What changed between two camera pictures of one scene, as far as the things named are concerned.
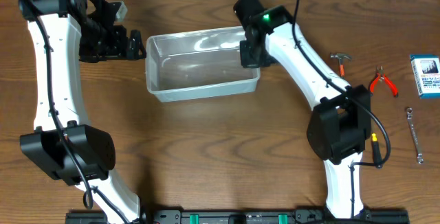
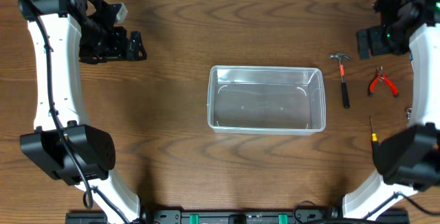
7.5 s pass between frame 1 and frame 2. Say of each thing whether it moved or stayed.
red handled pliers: stayed
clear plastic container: moved
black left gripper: stayed
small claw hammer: stayed
